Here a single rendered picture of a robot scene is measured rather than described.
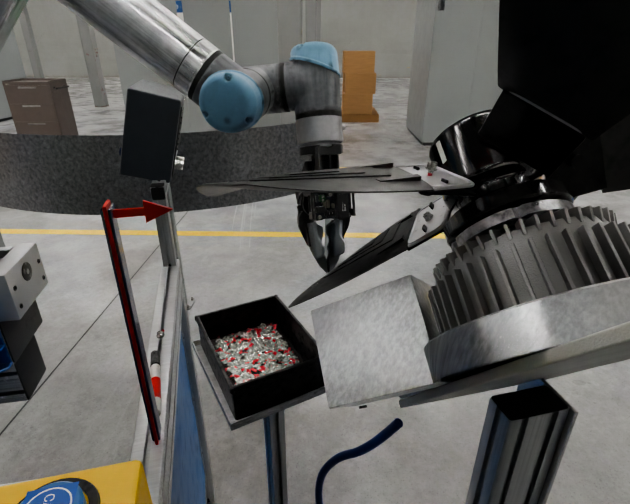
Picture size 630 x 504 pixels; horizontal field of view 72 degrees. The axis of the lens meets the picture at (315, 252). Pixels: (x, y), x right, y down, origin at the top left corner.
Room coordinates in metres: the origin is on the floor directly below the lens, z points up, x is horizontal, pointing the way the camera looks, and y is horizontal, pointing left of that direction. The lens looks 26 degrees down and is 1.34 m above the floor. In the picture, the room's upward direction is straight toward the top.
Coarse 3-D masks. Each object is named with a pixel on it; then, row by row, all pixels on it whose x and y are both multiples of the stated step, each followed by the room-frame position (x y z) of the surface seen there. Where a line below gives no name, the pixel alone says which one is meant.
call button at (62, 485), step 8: (40, 488) 0.18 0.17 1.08; (48, 488) 0.18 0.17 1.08; (56, 488) 0.18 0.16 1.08; (64, 488) 0.18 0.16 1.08; (72, 488) 0.18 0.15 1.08; (80, 488) 0.18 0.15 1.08; (32, 496) 0.18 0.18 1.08; (40, 496) 0.18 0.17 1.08; (48, 496) 0.18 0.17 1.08; (56, 496) 0.18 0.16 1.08; (64, 496) 0.18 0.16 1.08; (72, 496) 0.18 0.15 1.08; (80, 496) 0.18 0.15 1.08
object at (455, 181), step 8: (408, 168) 0.51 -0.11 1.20; (424, 168) 0.52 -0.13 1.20; (440, 168) 0.51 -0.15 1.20; (424, 176) 0.48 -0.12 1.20; (432, 176) 0.48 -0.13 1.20; (440, 176) 0.48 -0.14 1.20; (448, 176) 0.48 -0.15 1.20; (456, 176) 0.48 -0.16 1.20; (432, 184) 0.45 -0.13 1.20; (440, 184) 0.45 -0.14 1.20; (448, 184) 0.44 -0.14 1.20; (456, 184) 0.45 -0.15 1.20; (464, 184) 0.45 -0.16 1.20; (472, 184) 0.45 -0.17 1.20
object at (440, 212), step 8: (440, 200) 0.59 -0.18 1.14; (424, 208) 0.61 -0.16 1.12; (440, 208) 0.56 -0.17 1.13; (448, 208) 0.54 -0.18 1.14; (416, 216) 0.60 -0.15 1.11; (440, 216) 0.54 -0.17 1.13; (416, 224) 0.58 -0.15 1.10; (432, 224) 0.54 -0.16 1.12; (440, 224) 0.51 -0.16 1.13; (416, 232) 0.55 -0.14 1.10; (424, 232) 0.53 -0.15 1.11; (432, 232) 0.52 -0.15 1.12; (408, 240) 0.54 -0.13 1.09; (416, 240) 0.53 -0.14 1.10
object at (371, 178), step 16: (272, 176) 0.44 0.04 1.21; (288, 176) 0.43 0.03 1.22; (304, 176) 0.43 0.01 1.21; (320, 176) 0.43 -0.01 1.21; (336, 176) 0.43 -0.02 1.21; (352, 176) 0.44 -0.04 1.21; (368, 176) 0.44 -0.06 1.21; (384, 176) 0.45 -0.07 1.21; (400, 176) 0.44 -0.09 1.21; (416, 176) 0.44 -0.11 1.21; (208, 192) 0.47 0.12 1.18; (224, 192) 0.51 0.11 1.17; (320, 192) 0.36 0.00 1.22; (336, 192) 0.36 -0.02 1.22; (352, 192) 0.37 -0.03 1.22; (368, 192) 0.38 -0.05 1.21; (384, 192) 0.39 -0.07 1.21
